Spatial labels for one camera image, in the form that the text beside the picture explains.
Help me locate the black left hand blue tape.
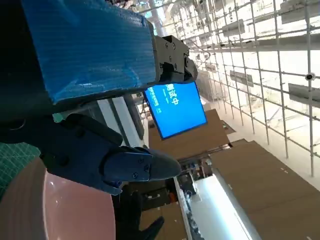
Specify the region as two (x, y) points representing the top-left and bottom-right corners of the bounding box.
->
(0, 0), (199, 196)

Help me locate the pink bowl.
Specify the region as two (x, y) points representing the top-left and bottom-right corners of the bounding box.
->
(0, 156), (116, 240)

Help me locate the monitor with blue text screen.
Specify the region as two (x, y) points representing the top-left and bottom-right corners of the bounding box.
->
(143, 81), (209, 141)

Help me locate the green cutting mat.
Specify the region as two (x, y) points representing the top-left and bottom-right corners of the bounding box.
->
(0, 111), (64, 202)

